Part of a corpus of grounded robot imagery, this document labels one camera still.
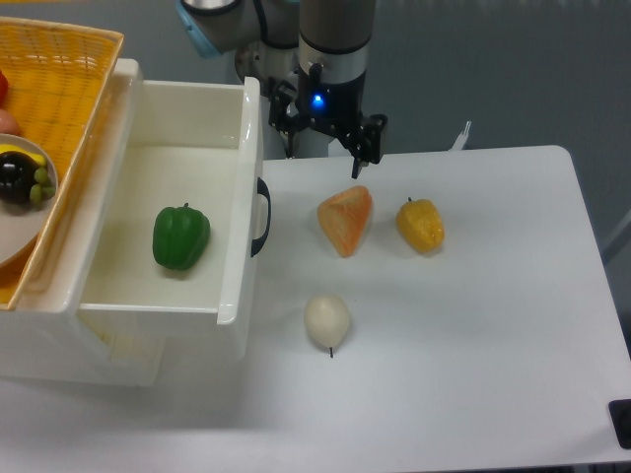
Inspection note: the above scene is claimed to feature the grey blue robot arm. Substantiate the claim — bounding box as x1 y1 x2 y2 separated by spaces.
175 1 387 177

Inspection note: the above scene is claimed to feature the white metal bracket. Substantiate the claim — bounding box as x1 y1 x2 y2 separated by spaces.
450 120 472 151

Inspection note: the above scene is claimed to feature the red toy fruit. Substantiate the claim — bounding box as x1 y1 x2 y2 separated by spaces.
0 72 9 105

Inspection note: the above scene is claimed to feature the yellow woven basket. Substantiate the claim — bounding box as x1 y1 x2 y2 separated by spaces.
1 17 124 310

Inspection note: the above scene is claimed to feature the yellow toy bell pepper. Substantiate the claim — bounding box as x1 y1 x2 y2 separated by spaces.
395 198 445 253

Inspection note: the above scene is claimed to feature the yellow toy banana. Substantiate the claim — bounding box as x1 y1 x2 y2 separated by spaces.
0 144 47 168

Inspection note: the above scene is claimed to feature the pink toy fruit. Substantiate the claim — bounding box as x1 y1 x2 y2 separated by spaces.
0 109 21 136

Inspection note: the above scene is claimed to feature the dark purple toy mangosteen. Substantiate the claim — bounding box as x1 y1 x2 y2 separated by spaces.
1 150 57 206

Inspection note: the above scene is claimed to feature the black corner object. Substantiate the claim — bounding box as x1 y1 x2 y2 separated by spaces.
608 399 631 449

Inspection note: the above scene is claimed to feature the white drawer cabinet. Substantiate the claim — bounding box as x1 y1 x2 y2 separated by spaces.
1 59 165 386

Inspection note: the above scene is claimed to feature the white plate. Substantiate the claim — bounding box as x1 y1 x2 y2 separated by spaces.
1 134 59 266

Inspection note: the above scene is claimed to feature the orange toy bread slice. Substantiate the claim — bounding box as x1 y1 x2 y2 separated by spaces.
316 185 373 258

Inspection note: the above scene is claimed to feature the green toy bell pepper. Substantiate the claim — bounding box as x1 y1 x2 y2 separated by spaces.
152 203 211 271

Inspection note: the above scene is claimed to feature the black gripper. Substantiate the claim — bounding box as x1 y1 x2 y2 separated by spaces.
268 78 387 178

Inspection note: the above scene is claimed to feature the white toy pear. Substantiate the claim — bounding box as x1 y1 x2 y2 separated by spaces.
304 294 351 359

